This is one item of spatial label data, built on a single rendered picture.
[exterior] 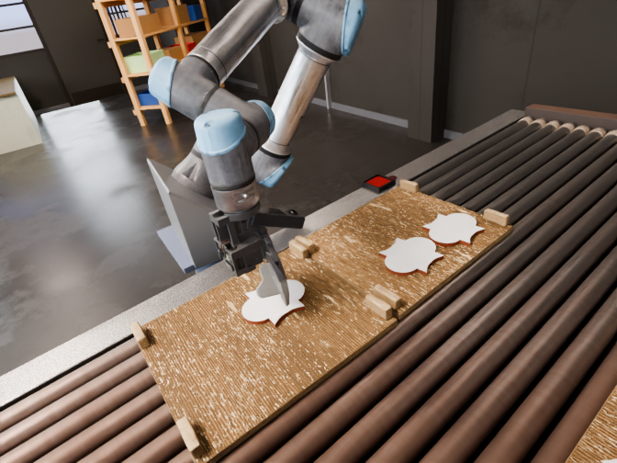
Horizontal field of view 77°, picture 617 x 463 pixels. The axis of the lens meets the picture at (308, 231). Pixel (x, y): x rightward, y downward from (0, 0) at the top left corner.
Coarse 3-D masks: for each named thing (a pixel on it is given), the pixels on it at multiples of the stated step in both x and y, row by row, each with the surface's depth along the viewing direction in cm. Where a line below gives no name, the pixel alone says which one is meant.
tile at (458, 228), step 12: (444, 216) 98; (456, 216) 97; (468, 216) 96; (432, 228) 94; (444, 228) 93; (456, 228) 93; (468, 228) 92; (480, 228) 92; (432, 240) 91; (444, 240) 89; (456, 240) 89; (468, 240) 88
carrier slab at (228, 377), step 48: (240, 288) 86; (336, 288) 82; (192, 336) 76; (240, 336) 74; (288, 336) 73; (336, 336) 71; (192, 384) 66; (240, 384) 65; (288, 384) 64; (240, 432) 58
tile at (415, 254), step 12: (396, 240) 92; (408, 240) 91; (420, 240) 91; (384, 252) 89; (396, 252) 88; (408, 252) 88; (420, 252) 87; (432, 252) 86; (396, 264) 85; (408, 264) 84; (420, 264) 84
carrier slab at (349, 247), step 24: (408, 192) 113; (360, 216) 105; (384, 216) 103; (408, 216) 102; (432, 216) 100; (480, 216) 98; (312, 240) 98; (336, 240) 97; (360, 240) 96; (384, 240) 94; (480, 240) 90; (336, 264) 89; (360, 264) 88; (384, 264) 87; (432, 264) 85; (456, 264) 84; (360, 288) 81; (408, 288) 79; (432, 288) 78; (408, 312) 75
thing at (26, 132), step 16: (0, 80) 650; (16, 80) 663; (0, 96) 512; (16, 96) 526; (0, 112) 523; (16, 112) 532; (32, 112) 688; (0, 128) 529; (16, 128) 539; (32, 128) 549; (0, 144) 536; (16, 144) 546; (32, 144) 557
